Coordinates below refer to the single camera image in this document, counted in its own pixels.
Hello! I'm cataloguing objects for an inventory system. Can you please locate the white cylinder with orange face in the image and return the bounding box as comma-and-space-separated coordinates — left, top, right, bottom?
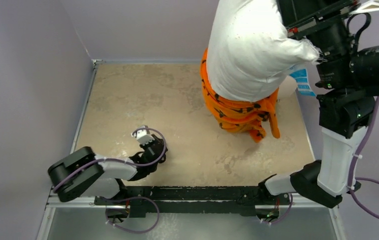
277, 75, 297, 101

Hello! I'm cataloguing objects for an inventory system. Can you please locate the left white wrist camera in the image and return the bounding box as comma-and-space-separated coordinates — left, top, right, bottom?
131, 125, 154, 146

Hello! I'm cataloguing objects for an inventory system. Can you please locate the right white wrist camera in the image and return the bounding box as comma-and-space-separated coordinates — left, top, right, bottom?
349, 0, 379, 15

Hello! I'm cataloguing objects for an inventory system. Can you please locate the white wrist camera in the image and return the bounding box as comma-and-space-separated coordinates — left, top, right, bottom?
131, 125, 154, 146
349, 0, 379, 15

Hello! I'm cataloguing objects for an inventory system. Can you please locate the white pillow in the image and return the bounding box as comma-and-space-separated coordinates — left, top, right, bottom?
206, 0, 320, 102

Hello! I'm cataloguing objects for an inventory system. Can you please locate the purple cable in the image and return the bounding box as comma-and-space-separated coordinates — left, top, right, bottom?
52, 125, 168, 235
261, 96, 379, 226

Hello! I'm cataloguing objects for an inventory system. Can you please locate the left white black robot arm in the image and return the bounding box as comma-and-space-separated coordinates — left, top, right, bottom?
47, 135, 168, 202

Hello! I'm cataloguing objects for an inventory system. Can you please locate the blue white pillow tag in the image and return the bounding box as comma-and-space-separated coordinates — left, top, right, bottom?
289, 68, 316, 97

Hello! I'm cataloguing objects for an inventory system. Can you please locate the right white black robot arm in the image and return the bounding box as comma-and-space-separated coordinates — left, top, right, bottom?
258, 0, 379, 208

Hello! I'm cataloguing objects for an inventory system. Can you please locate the aluminium rail frame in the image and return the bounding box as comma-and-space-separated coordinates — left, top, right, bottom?
38, 63, 346, 240

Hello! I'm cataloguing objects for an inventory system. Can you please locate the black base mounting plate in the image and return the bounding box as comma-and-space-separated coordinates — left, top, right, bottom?
94, 186, 290, 218

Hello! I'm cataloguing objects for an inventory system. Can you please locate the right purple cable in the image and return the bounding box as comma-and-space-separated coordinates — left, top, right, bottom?
261, 96, 379, 226

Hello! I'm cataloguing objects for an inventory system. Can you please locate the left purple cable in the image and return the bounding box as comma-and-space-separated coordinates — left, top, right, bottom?
52, 125, 168, 235

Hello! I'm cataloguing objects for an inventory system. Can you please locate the orange patterned pillowcase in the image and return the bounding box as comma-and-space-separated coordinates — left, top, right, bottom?
199, 49, 281, 143

